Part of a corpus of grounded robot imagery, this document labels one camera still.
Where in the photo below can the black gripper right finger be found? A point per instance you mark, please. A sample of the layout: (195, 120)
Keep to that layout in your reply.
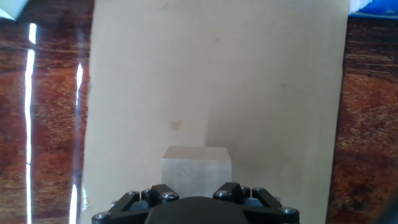
(270, 214)

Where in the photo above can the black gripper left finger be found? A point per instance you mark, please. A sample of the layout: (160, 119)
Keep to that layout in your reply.
(124, 214)

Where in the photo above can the light wooden block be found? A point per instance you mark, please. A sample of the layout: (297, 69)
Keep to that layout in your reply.
(196, 171)

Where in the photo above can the dark red wooden board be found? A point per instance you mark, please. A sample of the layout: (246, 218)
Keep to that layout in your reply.
(367, 109)

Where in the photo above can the brown cardboard sheet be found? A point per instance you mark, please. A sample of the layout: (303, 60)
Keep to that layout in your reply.
(217, 77)

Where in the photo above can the blue tissue pack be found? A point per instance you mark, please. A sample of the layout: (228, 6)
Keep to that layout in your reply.
(379, 9)

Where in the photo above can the gold tissue pack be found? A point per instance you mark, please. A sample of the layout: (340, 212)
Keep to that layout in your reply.
(11, 7)

